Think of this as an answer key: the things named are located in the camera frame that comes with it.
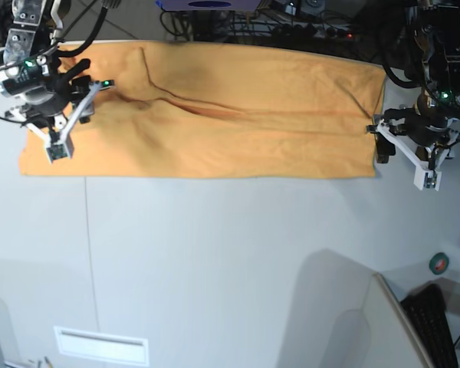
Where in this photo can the orange yellow t-shirt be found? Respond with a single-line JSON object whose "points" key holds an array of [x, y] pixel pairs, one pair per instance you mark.
{"points": [[212, 111]]}

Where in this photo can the green tape roll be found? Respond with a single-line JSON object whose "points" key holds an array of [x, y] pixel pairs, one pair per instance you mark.
{"points": [[439, 263]]}

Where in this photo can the black power strip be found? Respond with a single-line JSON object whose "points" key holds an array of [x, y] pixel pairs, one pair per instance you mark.
{"points": [[321, 30]]}

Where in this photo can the white partition panel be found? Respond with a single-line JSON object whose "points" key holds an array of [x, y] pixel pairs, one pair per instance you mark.
{"points": [[394, 342]]}

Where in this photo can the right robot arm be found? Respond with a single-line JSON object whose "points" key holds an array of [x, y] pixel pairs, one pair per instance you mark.
{"points": [[38, 30]]}

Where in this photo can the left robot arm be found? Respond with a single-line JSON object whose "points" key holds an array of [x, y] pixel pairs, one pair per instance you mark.
{"points": [[419, 48]]}

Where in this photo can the black keyboard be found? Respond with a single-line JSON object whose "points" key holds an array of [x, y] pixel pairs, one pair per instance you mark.
{"points": [[426, 313]]}

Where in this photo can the white cable tray slot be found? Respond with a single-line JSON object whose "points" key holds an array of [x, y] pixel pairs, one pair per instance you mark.
{"points": [[102, 347]]}

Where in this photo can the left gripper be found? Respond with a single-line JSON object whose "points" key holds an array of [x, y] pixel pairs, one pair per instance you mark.
{"points": [[429, 131]]}

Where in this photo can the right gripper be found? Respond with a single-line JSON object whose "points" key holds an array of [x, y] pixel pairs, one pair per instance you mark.
{"points": [[45, 92]]}

